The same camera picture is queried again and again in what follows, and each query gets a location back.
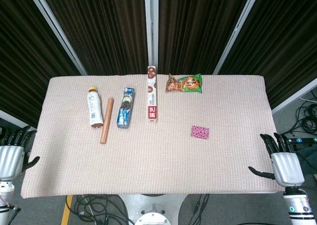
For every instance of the dark brown curtain panel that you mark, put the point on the dark brown curtain panel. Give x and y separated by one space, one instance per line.
284 49
24 61
198 24
104 31

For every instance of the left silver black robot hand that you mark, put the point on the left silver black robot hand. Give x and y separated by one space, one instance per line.
10 160

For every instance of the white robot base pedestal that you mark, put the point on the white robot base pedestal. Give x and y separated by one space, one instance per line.
151 210

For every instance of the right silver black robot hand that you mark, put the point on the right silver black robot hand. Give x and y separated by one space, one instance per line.
287 168

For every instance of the pink woven tablecloth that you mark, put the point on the pink woven tablecloth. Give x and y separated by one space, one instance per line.
153 160

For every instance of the yellow floor tape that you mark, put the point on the yellow floor tape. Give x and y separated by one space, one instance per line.
66 210

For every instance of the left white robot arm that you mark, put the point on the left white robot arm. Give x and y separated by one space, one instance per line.
5 192

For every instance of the green orange snack bag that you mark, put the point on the green orange snack bag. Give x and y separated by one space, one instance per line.
184 83

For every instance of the white metal frame rail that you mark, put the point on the white metal frame rail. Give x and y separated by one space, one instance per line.
292 98
15 121

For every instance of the white label drink bottle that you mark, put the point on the white label drink bottle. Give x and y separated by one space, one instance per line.
94 106

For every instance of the wooden rolling pin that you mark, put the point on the wooden rolling pin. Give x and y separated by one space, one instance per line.
107 121

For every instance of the white metal frame post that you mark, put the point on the white metal frame post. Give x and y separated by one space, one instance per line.
151 24
237 29
57 29

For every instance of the blue cookie box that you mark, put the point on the blue cookie box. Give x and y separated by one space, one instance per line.
125 108

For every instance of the long white red box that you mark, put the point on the long white red box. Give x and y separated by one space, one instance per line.
151 96

